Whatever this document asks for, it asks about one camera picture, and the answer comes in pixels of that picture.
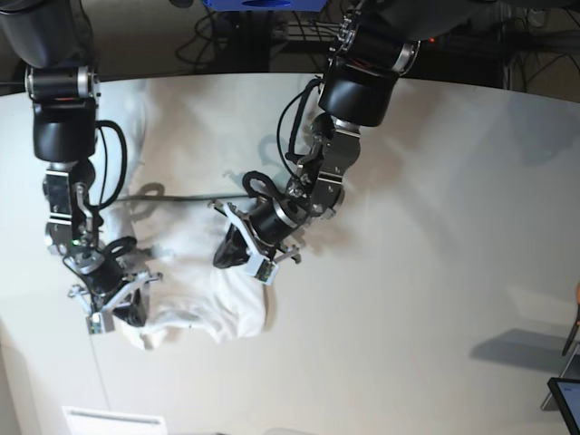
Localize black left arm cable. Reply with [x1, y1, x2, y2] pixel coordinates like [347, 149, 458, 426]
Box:
[275, 76, 325, 171]

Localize black tablet screen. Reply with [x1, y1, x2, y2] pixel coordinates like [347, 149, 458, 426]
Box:
[547, 377, 579, 435]

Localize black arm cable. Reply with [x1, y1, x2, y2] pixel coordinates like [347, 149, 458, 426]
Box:
[275, 76, 325, 171]
[88, 120, 129, 212]

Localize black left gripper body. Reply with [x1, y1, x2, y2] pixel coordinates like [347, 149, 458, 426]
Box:
[242, 170, 314, 248]

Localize black tablet stand leg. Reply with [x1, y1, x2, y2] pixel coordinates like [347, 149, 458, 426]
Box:
[561, 305, 580, 356]

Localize blue box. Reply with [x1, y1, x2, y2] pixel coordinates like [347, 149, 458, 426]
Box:
[203, 0, 326, 12]

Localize white paper sheet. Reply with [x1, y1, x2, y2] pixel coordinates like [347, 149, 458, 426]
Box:
[63, 406, 169, 435]

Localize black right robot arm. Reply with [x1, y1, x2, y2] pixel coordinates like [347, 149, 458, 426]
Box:
[1, 1, 155, 334]

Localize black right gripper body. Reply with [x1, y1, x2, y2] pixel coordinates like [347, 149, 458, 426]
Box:
[63, 236, 137, 297]

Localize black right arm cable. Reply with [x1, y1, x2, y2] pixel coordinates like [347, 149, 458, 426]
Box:
[88, 120, 129, 212]

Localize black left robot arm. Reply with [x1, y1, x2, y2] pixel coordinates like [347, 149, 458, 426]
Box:
[213, 1, 422, 269]

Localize white T-shirt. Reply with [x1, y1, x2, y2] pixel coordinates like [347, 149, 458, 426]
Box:
[104, 203, 267, 351]

